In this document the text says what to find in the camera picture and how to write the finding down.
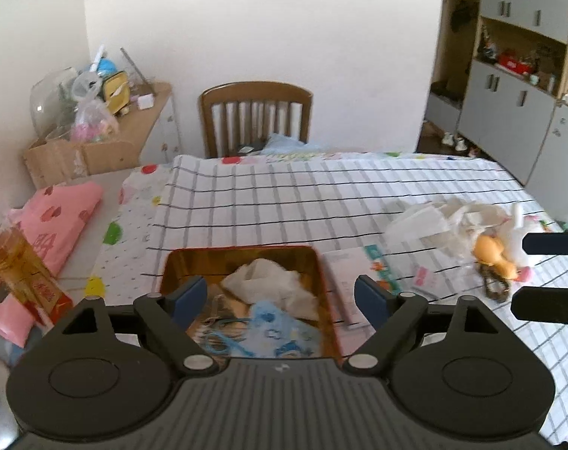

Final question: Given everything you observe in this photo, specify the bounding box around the amber liquid bottle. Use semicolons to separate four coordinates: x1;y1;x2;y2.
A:
0;210;74;326

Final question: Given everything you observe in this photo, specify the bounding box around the pink folded cloth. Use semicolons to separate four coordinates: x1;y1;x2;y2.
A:
0;181;103;348

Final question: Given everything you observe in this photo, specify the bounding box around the blue child face mask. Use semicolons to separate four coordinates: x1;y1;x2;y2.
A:
194;302;323;359

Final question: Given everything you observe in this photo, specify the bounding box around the clear plastic bag with toys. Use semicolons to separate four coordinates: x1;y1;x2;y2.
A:
71;71;119;142

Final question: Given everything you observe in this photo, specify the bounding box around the brown hair scrunchie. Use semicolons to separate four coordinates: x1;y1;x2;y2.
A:
478;264;512;303

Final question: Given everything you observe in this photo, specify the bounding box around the white checkered tablecloth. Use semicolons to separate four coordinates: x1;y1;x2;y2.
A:
86;150;568;446

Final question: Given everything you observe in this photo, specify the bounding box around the white plush bunny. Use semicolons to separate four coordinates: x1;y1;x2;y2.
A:
503;201;553;269

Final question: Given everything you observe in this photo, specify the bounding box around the brown wooden chair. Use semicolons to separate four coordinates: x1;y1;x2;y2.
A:
198;80;314;159

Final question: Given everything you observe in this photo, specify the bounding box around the pink white sachet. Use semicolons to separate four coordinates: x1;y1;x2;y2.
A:
411;266;444;299

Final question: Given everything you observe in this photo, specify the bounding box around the white teal tissue pack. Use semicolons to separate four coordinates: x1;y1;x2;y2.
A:
322;244;400;328

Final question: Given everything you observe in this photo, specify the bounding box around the red metal tin box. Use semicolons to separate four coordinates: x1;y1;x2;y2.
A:
158;245;342;361

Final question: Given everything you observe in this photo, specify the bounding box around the white translucent plastic bag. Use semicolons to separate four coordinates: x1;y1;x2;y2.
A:
384;203;451;247

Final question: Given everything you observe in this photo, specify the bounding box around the glass fish bowl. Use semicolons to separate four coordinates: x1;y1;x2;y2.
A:
30;67;78;139

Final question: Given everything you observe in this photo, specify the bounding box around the cardboard box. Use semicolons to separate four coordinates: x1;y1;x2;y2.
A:
24;139;144;189

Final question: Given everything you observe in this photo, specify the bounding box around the wooden side cabinet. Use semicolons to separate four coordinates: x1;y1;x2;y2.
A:
120;82;182;166

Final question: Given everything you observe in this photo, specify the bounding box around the grey wooden wall cabinet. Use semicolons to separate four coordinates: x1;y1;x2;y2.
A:
424;0;568;222

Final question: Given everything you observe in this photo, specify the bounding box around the white crumpled cloth in tin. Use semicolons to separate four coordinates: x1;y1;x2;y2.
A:
221;258;319;322

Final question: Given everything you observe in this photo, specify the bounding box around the orange plush toy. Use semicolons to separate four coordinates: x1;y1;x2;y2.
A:
472;235;518;281

